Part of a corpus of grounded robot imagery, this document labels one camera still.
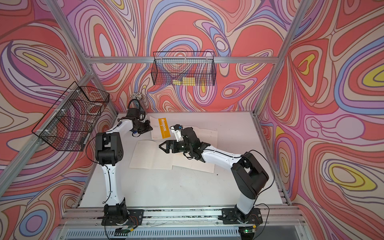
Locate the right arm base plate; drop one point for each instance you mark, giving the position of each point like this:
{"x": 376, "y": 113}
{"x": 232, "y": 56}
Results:
{"x": 231, "y": 216}

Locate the mesh pencil cup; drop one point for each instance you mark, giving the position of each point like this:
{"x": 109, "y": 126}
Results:
{"x": 138, "y": 96}

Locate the yellow sticky notes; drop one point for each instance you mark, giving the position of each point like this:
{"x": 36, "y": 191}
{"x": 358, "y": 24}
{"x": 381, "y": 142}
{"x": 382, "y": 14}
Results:
{"x": 185, "y": 81}

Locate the left wire basket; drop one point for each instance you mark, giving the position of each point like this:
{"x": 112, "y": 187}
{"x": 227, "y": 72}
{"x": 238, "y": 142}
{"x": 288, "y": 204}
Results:
{"x": 69, "y": 122}

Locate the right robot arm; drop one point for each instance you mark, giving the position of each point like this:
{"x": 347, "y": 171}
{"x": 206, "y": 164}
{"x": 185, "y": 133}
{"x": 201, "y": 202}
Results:
{"x": 248, "y": 173}

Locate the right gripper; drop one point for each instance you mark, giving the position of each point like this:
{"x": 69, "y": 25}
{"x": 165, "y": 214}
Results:
{"x": 172, "y": 143}

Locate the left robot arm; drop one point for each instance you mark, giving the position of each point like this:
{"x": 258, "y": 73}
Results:
{"x": 109, "y": 152}

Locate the back wire basket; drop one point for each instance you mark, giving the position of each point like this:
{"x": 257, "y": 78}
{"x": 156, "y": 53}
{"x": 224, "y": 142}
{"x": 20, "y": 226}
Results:
{"x": 174, "y": 65}

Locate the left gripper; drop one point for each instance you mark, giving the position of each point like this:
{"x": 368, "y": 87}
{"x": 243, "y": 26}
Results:
{"x": 148, "y": 127}

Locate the wire basket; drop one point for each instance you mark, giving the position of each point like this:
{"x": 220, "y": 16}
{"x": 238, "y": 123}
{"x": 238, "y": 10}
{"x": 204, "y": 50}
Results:
{"x": 174, "y": 65}
{"x": 69, "y": 122}

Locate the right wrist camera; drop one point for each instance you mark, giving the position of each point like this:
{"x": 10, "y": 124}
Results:
{"x": 177, "y": 131}

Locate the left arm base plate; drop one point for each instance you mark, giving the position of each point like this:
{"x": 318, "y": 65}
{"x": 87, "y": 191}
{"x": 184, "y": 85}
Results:
{"x": 130, "y": 217}

